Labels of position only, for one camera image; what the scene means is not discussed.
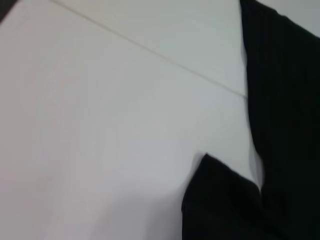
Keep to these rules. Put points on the black shirt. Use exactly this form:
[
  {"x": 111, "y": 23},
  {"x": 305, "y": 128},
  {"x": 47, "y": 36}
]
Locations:
[{"x": 282, "y": 125}]

